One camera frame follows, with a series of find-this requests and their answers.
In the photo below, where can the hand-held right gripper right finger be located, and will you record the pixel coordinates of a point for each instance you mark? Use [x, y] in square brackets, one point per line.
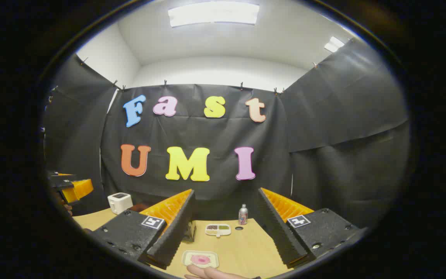
[279, 232]

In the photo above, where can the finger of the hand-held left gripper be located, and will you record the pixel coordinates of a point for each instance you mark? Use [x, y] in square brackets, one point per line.
[79, 189]

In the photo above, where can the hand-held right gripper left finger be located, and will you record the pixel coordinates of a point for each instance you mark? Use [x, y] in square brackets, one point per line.
[172, 236]

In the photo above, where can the cream plate with pink food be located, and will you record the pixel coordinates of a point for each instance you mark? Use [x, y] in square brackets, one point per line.
[199, 259]

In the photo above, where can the silver spray bottle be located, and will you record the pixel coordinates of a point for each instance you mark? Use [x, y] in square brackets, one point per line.
[243, 216]

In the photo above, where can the white toaster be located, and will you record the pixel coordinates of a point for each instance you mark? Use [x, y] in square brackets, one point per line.
[119, 203]

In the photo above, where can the white divided snack tray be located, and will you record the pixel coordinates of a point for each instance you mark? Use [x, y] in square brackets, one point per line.
[218, 229]

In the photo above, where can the black backdrop cloth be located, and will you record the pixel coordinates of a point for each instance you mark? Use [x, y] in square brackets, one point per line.
[207, 131]

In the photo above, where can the small ceiling light panel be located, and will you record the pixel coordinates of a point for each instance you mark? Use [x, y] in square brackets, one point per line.
[334, 44]

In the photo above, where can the large ceiling light panel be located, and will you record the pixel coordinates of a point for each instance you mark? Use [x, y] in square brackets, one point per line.
[213, 13]

